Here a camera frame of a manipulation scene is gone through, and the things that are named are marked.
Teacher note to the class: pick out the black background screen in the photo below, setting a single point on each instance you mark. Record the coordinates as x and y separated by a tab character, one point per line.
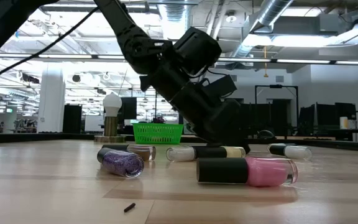
130	109

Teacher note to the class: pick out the green plastic basket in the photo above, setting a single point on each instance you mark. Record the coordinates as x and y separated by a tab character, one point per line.
157	133

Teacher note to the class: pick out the black aluminium table frame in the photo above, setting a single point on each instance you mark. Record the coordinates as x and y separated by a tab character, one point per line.
42	137

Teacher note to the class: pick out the ribbed silver ventilation duct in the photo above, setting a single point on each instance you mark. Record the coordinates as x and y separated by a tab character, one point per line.
174	18

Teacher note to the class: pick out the black ceiling light rail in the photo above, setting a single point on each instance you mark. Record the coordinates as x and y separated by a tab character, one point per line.
94	56

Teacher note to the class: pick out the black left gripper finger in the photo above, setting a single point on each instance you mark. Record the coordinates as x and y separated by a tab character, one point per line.
242	145
216	143

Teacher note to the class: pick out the pink nail polish bottle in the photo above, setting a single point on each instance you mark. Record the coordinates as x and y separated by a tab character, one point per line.
266	171

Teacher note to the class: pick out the black rig frame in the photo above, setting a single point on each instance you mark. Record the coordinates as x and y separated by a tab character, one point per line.
275	86

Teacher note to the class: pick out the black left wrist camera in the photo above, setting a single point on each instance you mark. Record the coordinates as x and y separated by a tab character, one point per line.
222	87

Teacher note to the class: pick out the row of dark monitors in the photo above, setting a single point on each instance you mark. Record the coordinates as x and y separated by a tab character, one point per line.
328	115

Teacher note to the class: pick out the red background object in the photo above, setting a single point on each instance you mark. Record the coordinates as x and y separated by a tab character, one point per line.
159	120

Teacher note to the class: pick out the clear nail polish bottle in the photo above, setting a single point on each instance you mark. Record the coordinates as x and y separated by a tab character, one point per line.
143	152

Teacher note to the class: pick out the round ceiling sensor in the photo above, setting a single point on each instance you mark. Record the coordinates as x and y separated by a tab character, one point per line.
231	18

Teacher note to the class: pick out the white roll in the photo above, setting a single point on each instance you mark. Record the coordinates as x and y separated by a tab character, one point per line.
344	123

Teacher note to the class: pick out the white nail polish bottle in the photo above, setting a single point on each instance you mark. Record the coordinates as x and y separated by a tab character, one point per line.
180	154
297	152

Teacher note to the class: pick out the large silver ventilation duct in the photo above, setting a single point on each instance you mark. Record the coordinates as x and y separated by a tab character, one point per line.
272	11

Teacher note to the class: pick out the small black rod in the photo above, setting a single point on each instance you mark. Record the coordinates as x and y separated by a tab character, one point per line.
129	208

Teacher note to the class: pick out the black dome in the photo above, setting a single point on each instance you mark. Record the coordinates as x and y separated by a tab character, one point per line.
266	134

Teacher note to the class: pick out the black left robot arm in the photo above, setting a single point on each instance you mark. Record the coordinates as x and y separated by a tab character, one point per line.
126	28

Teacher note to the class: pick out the black cabinet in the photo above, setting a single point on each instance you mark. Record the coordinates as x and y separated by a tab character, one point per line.
72	119

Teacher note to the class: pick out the yellow hanging pendant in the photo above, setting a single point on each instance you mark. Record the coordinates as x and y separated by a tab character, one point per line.
265	74

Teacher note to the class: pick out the white bulb on brass stand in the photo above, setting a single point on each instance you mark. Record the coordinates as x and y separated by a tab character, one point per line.
112	104

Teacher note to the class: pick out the black partition panels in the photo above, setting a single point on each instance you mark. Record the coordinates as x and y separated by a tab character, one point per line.
269	118

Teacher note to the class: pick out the purple glitter nail polish bottle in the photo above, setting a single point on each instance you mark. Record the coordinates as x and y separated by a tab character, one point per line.
123	163

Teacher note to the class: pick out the white building pillar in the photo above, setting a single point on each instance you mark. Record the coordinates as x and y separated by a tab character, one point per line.
51	99

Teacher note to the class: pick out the cream nail polish bottle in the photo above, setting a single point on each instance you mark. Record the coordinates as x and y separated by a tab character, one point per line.
236	152

